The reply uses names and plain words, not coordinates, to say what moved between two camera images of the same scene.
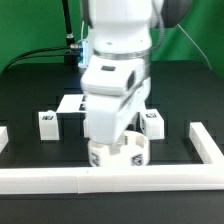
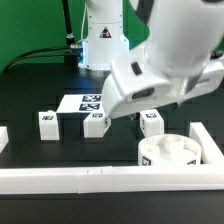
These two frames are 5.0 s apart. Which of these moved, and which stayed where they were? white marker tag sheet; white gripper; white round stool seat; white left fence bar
Moved: white gripper; white round stool seat
Stayed: white marker tag sheet; white left fence bar
